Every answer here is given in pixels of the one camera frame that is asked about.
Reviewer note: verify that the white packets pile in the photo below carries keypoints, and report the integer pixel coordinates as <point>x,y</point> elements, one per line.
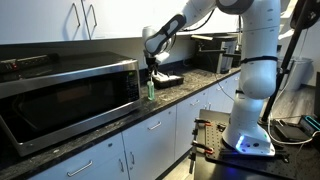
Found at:
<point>161,76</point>

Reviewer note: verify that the black steel microwave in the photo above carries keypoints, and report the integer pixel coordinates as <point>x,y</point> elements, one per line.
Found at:
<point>66,100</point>

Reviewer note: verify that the black power strip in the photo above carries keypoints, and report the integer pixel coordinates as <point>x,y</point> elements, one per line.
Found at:
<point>30,62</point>

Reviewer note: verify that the orange black clamp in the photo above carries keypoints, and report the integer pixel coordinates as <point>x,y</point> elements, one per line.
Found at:
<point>201,147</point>
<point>203,122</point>

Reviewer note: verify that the black perforated robot table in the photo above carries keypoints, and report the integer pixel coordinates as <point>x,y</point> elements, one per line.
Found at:
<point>253,166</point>

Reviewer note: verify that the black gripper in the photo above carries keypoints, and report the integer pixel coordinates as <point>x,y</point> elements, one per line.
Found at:
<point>152,61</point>

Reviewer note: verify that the black tripod stand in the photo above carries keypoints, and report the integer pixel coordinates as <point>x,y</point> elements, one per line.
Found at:
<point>286,60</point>

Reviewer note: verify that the flat black device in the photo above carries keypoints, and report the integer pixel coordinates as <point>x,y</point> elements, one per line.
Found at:
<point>291,132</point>

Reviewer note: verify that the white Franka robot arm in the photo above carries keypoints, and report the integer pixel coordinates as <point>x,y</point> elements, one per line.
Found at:
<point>256,66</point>

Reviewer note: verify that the black coffee machine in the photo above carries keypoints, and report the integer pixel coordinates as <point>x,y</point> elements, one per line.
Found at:
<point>210,55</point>

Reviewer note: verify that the green pump sanitizer bottle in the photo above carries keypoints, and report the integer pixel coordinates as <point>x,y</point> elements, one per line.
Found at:
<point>151,91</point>

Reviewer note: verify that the black box with teal edge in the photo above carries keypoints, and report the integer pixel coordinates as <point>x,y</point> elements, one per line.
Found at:
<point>311,123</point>

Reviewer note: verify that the black tray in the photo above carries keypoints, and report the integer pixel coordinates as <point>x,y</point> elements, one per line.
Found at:
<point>171,81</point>

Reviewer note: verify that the white waste bin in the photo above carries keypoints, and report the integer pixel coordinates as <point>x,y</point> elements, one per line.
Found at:
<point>300,73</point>

